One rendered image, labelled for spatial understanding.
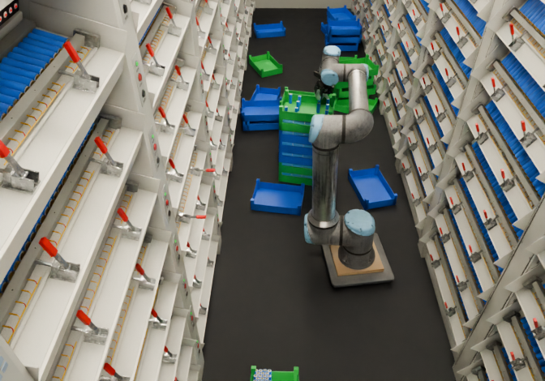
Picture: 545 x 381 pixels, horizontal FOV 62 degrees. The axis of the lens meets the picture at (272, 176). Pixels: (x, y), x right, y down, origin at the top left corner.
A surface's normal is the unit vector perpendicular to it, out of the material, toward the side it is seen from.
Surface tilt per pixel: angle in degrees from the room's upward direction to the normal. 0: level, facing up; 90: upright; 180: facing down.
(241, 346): 0
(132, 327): 18
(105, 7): 90
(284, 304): 0
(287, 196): 0
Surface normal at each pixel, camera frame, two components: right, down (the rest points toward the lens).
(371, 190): 0.00, -0.76
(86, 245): 0.31, -0.71
